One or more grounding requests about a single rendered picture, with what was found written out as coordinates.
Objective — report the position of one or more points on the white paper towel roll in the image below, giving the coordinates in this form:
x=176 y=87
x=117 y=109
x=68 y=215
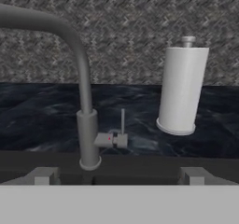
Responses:
x=182 y=87

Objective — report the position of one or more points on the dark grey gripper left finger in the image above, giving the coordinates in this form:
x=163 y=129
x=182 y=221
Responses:
x=43 y=175

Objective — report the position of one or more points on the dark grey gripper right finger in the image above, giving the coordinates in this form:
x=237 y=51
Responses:
x=196 y=175

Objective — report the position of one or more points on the dark sink basin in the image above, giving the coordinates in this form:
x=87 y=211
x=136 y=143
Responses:
x=124 y=168

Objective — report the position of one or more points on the grey sink faucet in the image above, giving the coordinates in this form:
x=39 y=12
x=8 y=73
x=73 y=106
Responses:
x=83 y=78

